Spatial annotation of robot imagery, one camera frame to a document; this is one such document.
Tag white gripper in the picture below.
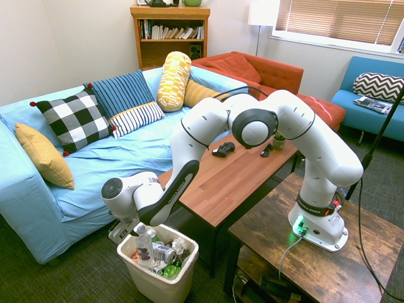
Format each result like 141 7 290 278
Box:
107 220 141 241

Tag clear plastic water bottle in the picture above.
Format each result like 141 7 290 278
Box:
134 223 153 262

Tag white plastic trash bin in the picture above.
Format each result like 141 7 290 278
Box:
116 222 200 303

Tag silver soda can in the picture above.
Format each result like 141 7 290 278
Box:
152 242 178 264

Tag crumpled white paper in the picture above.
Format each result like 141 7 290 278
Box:
171 237 191 254

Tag green crumpled wrapper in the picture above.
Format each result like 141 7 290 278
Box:
160 264 181 281

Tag light blue covered sofa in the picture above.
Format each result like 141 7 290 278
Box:
0 66 251 266

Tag reddish wooden coffee table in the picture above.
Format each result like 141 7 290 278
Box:
157 131 299 279

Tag plain mustard yellow pillow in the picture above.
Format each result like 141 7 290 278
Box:
14 122 76 191

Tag black game controller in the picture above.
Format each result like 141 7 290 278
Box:
211 141 237 158

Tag black white checkered pillow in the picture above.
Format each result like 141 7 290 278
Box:
29 88 117 157

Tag blue striped pillow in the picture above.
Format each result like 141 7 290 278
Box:
82 69 166 140

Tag black equipment under table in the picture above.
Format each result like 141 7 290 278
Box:
242 274 302 302

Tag mustard striped pillow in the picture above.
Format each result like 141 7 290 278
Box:
182 79 232 109

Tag yellow white patterned bolster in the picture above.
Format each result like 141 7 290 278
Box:
156 50 193 113

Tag green potted plant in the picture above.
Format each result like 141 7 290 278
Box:
271 131 287 152

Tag wooden bookshelf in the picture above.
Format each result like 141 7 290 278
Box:
129 4 211 71

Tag rustic dark wooden table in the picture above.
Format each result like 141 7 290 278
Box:
222 171 404 303

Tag row of books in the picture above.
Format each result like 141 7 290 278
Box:
138 19 205 41

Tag orange armchair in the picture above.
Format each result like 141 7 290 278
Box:
190 50 305 96

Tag orange ottoman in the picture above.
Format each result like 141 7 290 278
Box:
294 93 347 132

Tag blue upholstered chair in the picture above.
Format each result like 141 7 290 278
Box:
331 56 404 143

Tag white floor lamp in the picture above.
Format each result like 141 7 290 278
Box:
247 0 282 58

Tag magazine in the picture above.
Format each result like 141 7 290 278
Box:
353 97 394 115

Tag black white chevron pillow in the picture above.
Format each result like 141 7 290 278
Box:
352 72 404 105

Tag wooden window blinds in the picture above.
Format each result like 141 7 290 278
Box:
275 0 404 47

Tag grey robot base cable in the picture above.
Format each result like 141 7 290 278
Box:
278 234 304 282

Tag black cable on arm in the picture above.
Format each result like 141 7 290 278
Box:
218 85 271 103

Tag thin black floor cable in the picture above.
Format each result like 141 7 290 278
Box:
357 177 404 302

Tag black camera stand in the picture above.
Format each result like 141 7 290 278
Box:
345 86 404 201

